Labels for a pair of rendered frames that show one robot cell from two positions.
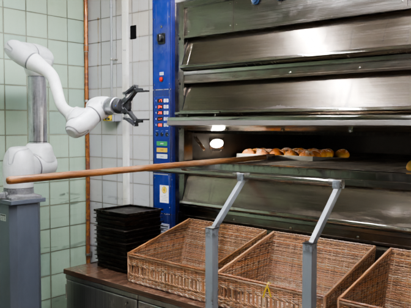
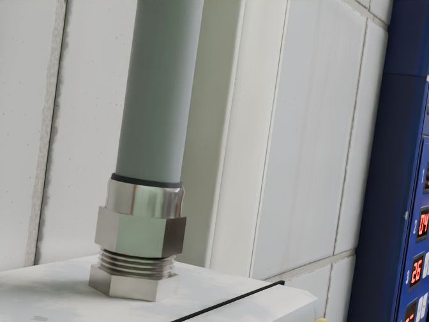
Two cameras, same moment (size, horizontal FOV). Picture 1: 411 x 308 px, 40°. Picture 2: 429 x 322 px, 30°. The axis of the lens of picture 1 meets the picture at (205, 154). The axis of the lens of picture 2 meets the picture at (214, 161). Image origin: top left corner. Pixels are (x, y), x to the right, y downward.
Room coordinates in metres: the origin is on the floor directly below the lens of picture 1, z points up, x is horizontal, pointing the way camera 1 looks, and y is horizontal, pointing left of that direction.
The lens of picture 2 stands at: (3.73, 0.79, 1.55)
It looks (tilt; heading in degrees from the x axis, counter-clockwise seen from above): 3 degrees down; 254
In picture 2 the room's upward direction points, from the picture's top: 8 degrees clockwise
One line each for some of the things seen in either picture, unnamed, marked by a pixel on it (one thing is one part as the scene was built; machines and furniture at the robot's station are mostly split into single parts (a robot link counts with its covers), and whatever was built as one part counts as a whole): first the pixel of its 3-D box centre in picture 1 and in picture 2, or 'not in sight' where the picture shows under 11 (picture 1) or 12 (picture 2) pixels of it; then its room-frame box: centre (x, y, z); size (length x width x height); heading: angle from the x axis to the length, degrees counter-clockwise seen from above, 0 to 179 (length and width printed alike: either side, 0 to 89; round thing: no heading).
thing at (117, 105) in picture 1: (123, 106); not in sight; (2.84, 0.41, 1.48); 0.09 x 0.07 x 0.08; 50
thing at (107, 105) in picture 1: (114, 106); not in sight; (2.89, 0.46, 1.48); 0.09 x 0.06 x 0.09; 140
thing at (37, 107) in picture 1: (39, 113); not in sight; (3.25, 0.94, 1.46); 0.22 x 0.16 x 0.77; 164
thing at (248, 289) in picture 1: (295, 275); not in sight; (2.53, -0.40, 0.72); 0.56 x 0.49 x 0.28; 50
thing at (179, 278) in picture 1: (197, 255); not in sight; (2.92, 0.04, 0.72); 0.56 x 0.49 x 0.28; 49
